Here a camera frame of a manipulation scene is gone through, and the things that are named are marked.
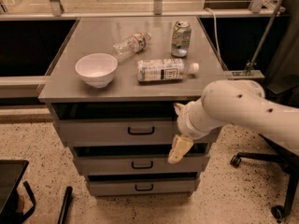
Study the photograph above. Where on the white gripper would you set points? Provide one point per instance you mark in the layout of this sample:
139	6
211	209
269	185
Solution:
186	124

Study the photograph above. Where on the grey top drawer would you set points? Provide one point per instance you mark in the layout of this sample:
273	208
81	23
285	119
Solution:
116	132

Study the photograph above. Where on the grey drawer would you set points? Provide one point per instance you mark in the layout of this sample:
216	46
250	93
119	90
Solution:
116	132
141	187
128	165

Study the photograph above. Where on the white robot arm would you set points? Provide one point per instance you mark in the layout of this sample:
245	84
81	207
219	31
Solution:
237	102

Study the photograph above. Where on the grey drawer cabinet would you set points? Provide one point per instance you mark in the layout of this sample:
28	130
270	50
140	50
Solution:
68	97

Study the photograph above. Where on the grey middle drawer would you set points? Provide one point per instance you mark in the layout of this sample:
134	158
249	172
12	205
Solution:
128	165

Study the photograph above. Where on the grey bottom drawer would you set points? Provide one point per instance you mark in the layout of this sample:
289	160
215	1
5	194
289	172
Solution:
141	187

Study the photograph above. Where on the white labelled drink bottle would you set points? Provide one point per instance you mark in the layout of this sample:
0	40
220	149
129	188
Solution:
164	70

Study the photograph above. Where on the clear crushed water bottle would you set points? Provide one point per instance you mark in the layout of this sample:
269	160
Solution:
131	45

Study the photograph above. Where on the green soda can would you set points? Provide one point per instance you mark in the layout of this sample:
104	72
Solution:
181	38

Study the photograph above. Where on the white bowl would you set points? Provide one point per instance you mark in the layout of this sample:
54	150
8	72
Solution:
97	70

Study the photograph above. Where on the black bar on floor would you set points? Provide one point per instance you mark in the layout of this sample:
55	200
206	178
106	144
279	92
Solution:
65	205

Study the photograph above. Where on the black side table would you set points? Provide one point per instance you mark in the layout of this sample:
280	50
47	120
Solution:
11	172

